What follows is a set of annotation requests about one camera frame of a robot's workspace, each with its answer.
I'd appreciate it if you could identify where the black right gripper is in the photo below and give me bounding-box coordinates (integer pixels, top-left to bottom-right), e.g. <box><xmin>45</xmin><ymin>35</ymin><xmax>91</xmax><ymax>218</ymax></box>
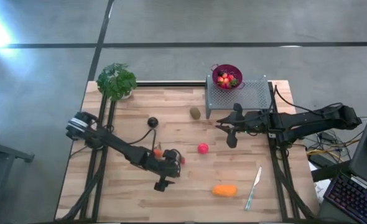
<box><xmin>216</xmin><ymin>103</ymin><xmax>273</xmax><ymax>149</ymax></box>

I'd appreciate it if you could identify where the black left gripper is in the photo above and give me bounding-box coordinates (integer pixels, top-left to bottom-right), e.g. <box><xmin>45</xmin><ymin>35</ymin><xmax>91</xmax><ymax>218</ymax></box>
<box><xmin>152</xmin><ymin>149</ymin><xmax>184</xmax><ymax>192</ymax></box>

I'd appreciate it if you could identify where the orange fruit with leaf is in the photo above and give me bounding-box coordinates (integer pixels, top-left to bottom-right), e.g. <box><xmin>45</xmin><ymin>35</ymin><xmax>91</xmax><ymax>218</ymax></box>
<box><xmin>153</xmin><ymin>142</ymin><xmax>164</xmax><ymax>159</ymax></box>

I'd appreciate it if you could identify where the red tomato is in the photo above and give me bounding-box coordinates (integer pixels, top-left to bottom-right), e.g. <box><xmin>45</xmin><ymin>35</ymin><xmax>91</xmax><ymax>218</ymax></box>
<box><xmin>197</xmin><ymin>142</ymin><xmax>210</xmax><ymax>155</ymax></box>

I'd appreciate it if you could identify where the brown-green kiwi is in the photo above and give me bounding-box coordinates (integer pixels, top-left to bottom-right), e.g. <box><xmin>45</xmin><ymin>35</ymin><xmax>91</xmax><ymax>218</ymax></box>
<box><xmin>189</xmin><ymin>106</ymin><xmax>202</xmax><ymax>121</ymax></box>

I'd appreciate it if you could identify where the yellow-orange mango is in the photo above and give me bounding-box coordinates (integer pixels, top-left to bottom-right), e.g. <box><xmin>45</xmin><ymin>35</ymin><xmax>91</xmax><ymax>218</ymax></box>
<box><xmin>211</xmin><ymin>184</ymin><xmax>238</xmax><ymax>198</ymax></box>

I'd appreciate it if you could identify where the grey perforated metal shelf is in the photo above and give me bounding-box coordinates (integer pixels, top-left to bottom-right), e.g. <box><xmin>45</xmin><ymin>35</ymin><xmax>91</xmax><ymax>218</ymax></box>
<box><xmin>204</xmin><ymin>74</ymin><xmax>273</xmax><ymax>121</ymax></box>

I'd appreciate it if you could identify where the magenta plastic colander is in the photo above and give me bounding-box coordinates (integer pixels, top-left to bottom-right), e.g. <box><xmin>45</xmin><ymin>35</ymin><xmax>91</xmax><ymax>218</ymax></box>
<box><xmin>210</xmin><ymin>63</ymin><xmax>246</xmax><ymax>91</ymax></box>

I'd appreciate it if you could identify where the silver table knife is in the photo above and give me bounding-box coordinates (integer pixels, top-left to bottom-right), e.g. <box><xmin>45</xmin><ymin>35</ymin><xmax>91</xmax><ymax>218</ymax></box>
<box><xmin>244</xmin><ymin>165</ymin><xmax>263</xmax><ymax>212</ymax></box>

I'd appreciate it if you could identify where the green plant in white pot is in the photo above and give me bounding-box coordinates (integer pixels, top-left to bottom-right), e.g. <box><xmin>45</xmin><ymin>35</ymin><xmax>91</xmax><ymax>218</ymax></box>
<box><xmin>95</xmin><ymin>62</ymin><xmax>138</xmax><ymax>102</ymax></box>

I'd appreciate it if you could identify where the white paper sheet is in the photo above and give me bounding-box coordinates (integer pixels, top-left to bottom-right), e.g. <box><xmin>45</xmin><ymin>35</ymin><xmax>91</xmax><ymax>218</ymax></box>
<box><xmin>308</xmin><ymin>162</ymin><xmax>328</xmax><ymax>203</ymax></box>

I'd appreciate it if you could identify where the black computer desk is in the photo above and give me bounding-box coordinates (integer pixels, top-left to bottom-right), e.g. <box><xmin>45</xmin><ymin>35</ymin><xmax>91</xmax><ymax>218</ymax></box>
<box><xmin>310</xmin><ymin>98</ymin><xmax>367</xmax><ymax>224</ymax></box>

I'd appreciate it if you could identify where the black computer keyboard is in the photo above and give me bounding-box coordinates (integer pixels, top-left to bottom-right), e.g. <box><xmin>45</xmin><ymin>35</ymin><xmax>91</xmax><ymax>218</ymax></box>
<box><xmin>322</xmin><ymin>172</ymin><xmax>367</xmax><ymax>224</ymax></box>

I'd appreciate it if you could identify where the grey floor stand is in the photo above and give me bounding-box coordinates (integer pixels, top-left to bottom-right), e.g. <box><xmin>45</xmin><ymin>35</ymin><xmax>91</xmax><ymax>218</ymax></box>
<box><xmin>0</xmin><ymin>135</ymin><xmax>35</xmax><ymax>224</ymax></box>

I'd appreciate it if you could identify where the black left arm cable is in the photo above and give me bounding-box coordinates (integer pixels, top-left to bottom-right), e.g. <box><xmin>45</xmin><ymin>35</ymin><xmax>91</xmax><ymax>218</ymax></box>
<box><xmin>126</xmin><ymin>127</ymin><xmax>158</xmax><ymax>154</ymax></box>

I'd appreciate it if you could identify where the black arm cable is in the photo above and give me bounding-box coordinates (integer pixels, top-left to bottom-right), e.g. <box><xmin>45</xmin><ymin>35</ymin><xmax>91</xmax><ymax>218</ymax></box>
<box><xmin>126</xmin><ymin>127</ymin><xmax>158</xmax><ymax>154</ymax></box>
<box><xmin>273</xmin><ymin>85</ymin><xmax>343</xmax><ymax>110</ymax></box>

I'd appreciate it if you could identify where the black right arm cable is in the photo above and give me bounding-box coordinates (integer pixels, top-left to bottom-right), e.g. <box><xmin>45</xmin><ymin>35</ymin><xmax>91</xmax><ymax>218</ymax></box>
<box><xmin>273</xmin><ymin>85</ymin><xmax>343</xmax><ymax>110</ymax></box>

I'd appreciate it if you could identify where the black table edge rail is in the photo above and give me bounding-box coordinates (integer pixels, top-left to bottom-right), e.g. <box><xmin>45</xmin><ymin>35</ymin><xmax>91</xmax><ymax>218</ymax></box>
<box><xmin>136</xmin><ymin>81</ymin><xmax>207</xmax><ymax>88</ymax></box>

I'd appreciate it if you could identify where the yellow floor cable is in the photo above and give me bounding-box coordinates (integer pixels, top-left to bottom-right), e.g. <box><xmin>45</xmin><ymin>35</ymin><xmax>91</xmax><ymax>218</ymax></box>
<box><xmin>306</xmin><ymin>138</ymin><xmax>361</xmax><ymax>156</ymax></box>

